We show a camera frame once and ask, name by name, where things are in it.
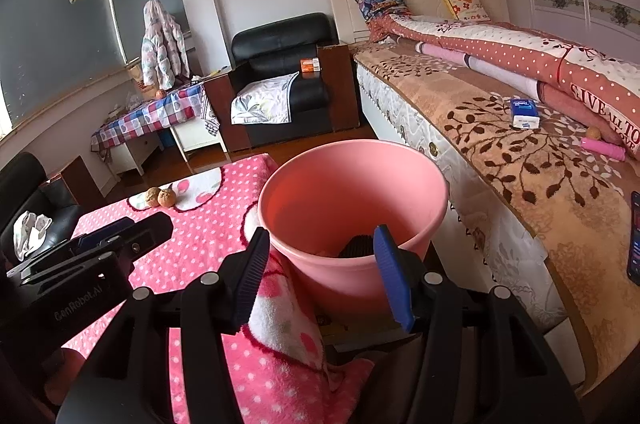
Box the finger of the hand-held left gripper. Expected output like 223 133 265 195
112 211 174 266
74 218 135 255

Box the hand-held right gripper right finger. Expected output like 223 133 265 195
372 224 586 424

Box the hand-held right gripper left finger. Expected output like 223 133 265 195
60 227 271 424

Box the black foam net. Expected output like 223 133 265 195
337 234 376 259

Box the pink plastic bucket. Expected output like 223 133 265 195
257 139 449 317

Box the wooden side table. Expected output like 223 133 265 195
47 155 109 210

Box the pink polka-dot blanket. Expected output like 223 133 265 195
60 154 376 424

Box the white cloth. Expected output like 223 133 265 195
12 211 53 261

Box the white desk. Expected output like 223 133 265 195
120 117 229 175

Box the black leather sofa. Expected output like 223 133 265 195
0 151 83 266

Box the checkered tablecloth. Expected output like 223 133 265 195
91 84 221 151

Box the bed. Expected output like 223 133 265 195
326 0 640 405

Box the brown leaf-pattern blanket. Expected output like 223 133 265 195
350 42 640 400

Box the floral cloth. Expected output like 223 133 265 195
230 72 300 125

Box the white patterned puffy jacket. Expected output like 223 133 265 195
140 0 191 88

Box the window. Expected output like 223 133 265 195
0 0 194 140

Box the blue tissue pack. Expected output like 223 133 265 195
510 98 542 130

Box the black leather armchair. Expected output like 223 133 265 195
202 13 361 153

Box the black smartphone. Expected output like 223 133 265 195
626 191 640 288

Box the pink tube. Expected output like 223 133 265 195
580 137 626 160

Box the polka-dot quilt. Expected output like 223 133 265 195
367 14 640 158

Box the colourful patterned pillow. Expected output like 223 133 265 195
354 0 414 24

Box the yellow flowered pillow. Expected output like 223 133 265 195
442 0 492 23

